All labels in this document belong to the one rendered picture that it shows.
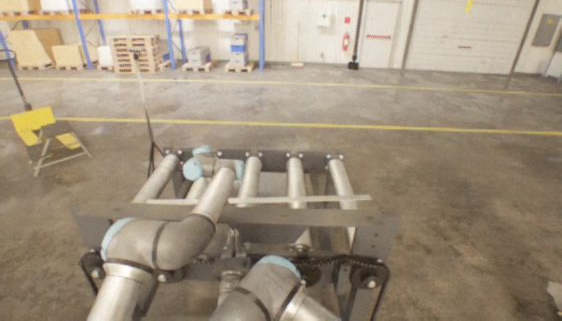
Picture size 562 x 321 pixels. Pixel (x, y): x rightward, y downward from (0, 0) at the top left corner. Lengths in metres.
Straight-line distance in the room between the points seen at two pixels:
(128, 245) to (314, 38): 9.52
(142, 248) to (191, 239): 0.11
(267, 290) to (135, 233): 0.34
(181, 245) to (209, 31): 9.66
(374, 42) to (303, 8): 2.65
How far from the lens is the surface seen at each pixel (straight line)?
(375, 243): 1.27
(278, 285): 0.71
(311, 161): 2.06
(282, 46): 9.93
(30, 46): 11.56
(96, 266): 1.46
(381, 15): 10.30
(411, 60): 10.89
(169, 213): 1.16
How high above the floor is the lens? 1.89
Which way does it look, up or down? 27 degrees down
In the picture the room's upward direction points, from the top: 2 degrees clockwise
